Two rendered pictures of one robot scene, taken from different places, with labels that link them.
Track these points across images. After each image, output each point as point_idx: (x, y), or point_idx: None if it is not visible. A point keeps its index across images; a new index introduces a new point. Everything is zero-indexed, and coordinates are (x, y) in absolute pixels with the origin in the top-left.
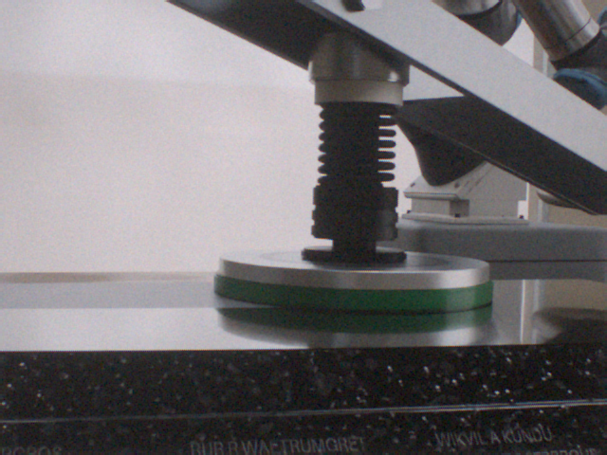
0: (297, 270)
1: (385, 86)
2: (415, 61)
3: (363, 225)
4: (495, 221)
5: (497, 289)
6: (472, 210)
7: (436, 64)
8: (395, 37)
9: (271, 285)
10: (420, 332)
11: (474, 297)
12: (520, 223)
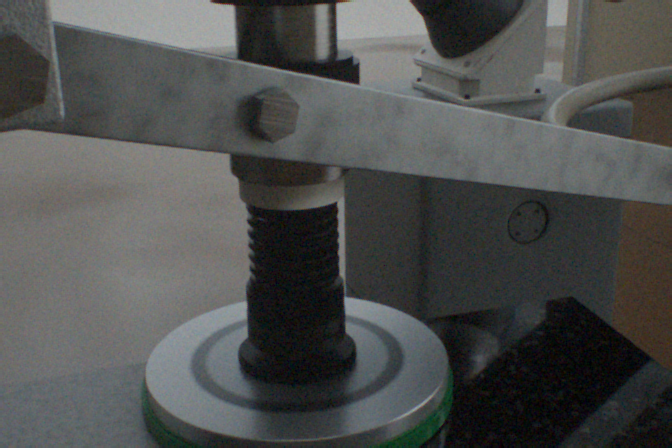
0: (215, 435)
1: (317, 188)
2: (350, 168)
3: (301, 340)
4: (508, 99)
5: (466, 356)
6: (483, 90)
7: (378, 162)
8: (320, 151)
9: (190, 444)
10: None
11: (423, 435)
12: (535, 98)
